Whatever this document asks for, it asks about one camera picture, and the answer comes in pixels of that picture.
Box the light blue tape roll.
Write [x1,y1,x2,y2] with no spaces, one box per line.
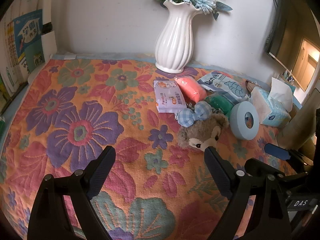
[229,101,259,140]

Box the brown plush bear with bow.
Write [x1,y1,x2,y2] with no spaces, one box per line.
[177,101,229,151]

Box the Dafi blue white bag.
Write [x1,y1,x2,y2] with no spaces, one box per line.
[197,71,249,105]

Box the green soft pack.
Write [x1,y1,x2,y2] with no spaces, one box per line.
[205,92,234,118]

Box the orange pink soft pack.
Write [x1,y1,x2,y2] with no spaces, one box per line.
[175,76,207,103]

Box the purple wet wipes pack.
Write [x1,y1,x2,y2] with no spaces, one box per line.
[153,80,187,113]

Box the blue tissue box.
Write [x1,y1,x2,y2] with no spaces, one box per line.
[250,77,293,128]

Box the pen holder cup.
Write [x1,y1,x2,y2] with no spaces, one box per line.
[278,69,295,86]

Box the floral woven table cloth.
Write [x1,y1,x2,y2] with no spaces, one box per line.
[0,53,301,240]

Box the white ribbed ceramic vase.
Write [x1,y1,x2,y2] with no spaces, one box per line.
[155,0,202,74]

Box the white books stack upright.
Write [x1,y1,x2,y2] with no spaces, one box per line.
[1,0,39,95]

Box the white pole lamp stand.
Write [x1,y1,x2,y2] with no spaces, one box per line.
[28,0,57,84]

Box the black wall television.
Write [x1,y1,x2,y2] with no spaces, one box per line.
[264,0,320,68]

